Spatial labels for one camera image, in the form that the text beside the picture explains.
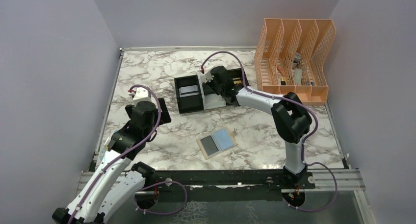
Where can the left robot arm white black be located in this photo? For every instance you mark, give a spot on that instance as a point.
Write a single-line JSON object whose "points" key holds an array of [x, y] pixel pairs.
{"points": [[101, 196]]}

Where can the silver card in tray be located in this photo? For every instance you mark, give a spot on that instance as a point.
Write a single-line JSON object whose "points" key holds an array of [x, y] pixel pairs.
{"points": [[186, 91]]}

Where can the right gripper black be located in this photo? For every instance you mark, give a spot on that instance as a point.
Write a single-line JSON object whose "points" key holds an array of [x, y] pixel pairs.
{"points": [[212, 81]]}

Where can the blue patterned sticker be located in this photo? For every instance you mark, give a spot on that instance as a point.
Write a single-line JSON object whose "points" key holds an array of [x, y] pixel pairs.
{"points": [[102, 151]]}

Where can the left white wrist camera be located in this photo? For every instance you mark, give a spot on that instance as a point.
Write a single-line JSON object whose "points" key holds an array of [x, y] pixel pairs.
{"points": [[139, 94]]}

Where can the grey tape roll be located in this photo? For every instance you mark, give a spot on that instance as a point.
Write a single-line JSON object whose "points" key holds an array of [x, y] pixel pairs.
{"points": [[297, 59]]}

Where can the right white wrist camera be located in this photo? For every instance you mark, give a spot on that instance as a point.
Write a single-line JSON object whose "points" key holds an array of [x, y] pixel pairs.
{"points": [[206, 76]]}

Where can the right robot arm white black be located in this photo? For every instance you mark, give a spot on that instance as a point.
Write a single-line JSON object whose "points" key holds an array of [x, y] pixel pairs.
{"points": [[291, 118]]}

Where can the black white card tray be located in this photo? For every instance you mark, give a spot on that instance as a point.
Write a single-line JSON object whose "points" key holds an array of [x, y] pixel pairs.
{"points": [[195, 96]]}

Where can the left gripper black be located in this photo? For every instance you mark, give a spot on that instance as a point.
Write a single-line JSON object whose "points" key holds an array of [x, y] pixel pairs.
{"points": [[165, 117]]}

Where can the black metal base rail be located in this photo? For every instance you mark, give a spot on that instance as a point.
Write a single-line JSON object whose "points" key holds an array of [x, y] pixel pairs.
{"points": [[245, 185]]}

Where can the orange plastic desk organizer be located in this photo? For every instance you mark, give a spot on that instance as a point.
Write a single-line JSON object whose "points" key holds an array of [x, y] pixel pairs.
{"points": [[290, 57]]}

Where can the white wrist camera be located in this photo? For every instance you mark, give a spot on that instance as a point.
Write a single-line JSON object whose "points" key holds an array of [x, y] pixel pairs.
{"points": [[206, 76], [139, 94]]}

